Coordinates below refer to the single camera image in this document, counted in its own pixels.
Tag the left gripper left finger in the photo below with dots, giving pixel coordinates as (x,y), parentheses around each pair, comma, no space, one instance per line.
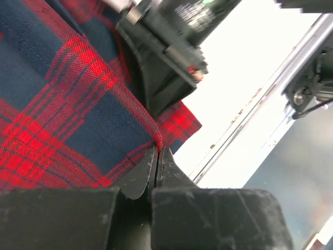
(115,217)

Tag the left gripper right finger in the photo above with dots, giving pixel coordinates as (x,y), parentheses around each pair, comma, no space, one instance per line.
(185,216)

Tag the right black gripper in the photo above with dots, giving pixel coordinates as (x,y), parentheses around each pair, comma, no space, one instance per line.
(165,38)

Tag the red black plaid skirt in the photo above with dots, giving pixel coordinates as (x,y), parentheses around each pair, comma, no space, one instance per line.
(71,110)

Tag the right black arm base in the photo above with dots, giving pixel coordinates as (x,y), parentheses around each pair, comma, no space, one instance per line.
(311,88)

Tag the aluminium frame rails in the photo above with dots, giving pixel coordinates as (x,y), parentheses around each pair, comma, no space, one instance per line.
(263,122)

